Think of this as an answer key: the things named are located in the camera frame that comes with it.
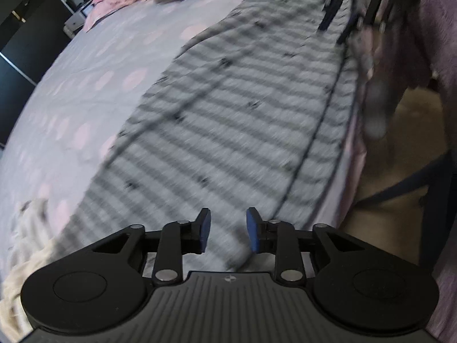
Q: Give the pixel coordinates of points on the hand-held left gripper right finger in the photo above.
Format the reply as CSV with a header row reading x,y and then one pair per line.
x,y
252,232

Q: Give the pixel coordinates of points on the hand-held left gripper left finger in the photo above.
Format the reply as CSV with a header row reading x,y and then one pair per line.
x,y
205,228

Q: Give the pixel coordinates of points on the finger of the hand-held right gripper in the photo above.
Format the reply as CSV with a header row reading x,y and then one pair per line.
x,y
348,30
330,14

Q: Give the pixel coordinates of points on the grey striped pants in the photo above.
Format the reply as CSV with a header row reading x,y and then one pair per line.
x,y
232,114

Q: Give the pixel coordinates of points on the cream garment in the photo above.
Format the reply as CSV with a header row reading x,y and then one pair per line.
x,y
25,264

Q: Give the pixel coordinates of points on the white nightstand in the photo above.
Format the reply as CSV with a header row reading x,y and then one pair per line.
x,y
76,23

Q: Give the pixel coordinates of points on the black wardrobe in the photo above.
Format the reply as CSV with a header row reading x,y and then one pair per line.
x,y
21,43

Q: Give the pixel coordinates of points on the dark chair frame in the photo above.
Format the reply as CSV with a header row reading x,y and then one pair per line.
x,y
400,185

